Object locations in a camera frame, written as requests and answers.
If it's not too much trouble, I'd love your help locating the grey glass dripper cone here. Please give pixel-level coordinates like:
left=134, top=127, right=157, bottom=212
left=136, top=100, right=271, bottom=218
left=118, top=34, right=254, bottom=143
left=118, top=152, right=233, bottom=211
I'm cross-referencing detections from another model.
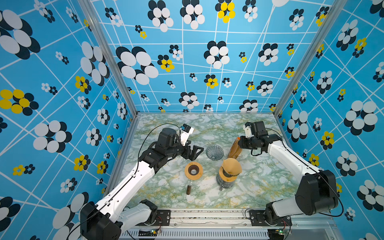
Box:
left=206, top=145, right=224, bottom=161

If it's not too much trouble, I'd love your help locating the glass scoop wooden handle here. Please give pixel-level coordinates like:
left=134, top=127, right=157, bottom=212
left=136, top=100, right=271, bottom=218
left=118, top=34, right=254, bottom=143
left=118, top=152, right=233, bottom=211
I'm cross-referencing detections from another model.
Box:
left=186, top=180, right=193, bottom=195

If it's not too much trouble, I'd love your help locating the grey ribbed glass carafe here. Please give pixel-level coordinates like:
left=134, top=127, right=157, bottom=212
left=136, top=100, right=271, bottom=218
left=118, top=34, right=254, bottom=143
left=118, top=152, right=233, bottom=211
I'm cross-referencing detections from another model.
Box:
left=216, top=175, right=235, bottom=191

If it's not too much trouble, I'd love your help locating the wooden ring dripper holder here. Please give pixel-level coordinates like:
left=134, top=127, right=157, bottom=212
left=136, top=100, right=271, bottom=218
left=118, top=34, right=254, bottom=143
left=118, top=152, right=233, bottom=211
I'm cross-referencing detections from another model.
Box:
left=219, top=169, right=239, bottom=183

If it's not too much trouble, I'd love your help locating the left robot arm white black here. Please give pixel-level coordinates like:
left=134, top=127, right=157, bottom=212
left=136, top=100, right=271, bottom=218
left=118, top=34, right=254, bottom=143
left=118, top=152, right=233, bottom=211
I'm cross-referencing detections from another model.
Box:
left=79, top=124, right=204, bottom=240

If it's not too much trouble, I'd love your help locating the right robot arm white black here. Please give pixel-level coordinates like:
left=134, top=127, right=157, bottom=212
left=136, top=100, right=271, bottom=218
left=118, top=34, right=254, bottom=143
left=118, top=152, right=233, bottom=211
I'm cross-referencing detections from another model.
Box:
left=238, top=121, right=341, bottom=226

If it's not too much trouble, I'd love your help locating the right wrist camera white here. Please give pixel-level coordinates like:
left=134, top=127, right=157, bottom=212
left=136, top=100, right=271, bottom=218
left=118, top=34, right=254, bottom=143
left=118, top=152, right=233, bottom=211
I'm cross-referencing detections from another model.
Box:
left=243, top=126, right=253, bottom=139

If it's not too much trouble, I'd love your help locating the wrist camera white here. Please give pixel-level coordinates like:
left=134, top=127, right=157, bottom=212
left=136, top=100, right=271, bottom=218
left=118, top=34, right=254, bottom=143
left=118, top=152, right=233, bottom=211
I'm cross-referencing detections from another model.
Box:
left=180, top=124, right=194, bottom=146
left=243, top=126, right=253, bottom=139

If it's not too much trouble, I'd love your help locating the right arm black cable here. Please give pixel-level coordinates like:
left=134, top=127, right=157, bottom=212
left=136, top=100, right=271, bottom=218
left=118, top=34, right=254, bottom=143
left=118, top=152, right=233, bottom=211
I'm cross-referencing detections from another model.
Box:
left=250, top=127, right=345, bottom=218

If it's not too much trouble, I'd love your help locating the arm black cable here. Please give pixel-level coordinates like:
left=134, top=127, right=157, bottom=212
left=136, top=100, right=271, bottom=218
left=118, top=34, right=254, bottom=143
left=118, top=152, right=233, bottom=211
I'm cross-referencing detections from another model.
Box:
left=250, top=127, right=345, bottom=218
left=65, top=122, right=182, bottom=240

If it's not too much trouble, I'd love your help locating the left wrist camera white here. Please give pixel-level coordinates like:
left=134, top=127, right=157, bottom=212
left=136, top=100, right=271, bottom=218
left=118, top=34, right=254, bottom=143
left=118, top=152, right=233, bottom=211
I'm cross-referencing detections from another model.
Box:
left=180, top=124, right=194, bottom=146

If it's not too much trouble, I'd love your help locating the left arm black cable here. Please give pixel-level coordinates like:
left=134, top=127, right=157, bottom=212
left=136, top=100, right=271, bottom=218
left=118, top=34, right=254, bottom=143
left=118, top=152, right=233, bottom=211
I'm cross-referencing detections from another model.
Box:
left=65, top=122, right=182, bottom=240

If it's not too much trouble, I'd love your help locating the aluminium front rail frame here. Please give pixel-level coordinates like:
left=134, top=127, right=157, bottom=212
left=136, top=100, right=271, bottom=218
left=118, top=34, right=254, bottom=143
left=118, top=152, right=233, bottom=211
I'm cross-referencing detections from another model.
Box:
left=118, top=209, right=343, bottom=240

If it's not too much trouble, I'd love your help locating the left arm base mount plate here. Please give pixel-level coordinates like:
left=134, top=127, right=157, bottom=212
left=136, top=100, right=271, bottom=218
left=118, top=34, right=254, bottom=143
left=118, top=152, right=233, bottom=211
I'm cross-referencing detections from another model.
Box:
left=136, top=210, right=171, bottom=227

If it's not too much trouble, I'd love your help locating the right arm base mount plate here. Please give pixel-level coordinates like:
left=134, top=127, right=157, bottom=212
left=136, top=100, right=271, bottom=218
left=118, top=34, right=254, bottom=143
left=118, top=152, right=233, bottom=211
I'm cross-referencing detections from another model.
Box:
left=245, top=210, right=292, bottom=228

